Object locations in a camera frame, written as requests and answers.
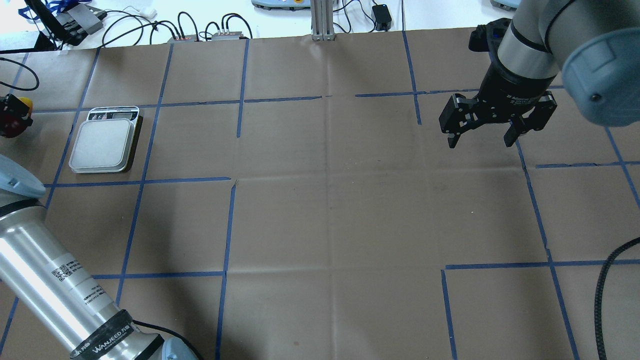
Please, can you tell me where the small grey connector box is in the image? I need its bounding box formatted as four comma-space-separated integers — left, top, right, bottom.
210, 31, 247, 41

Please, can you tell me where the red yellow mango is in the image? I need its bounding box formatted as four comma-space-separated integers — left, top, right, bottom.
0, 96, 34, 139

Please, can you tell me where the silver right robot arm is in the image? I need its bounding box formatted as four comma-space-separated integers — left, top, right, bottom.
438, 0, 640, 149

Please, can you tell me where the black power adapter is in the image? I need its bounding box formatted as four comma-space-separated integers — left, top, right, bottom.
371, 3, 393, 32

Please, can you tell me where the grey device with cables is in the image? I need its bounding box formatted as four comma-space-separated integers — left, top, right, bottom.
52, 3, 107, 46

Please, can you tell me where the aluminium profile post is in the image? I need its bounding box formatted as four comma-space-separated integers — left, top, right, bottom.
310, 0, 335, 41

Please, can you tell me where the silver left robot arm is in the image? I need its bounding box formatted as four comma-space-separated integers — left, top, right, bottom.
0, 156, 202, 360

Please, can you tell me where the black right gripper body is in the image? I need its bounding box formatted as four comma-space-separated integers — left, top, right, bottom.
439, 64, 558, 135

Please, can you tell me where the silver electronic kitchen scale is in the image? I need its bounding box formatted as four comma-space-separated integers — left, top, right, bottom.
68, 105, 143, 174

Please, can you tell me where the black corrugated cable conduit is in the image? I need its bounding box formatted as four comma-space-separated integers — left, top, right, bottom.
594, 237, 640, 360

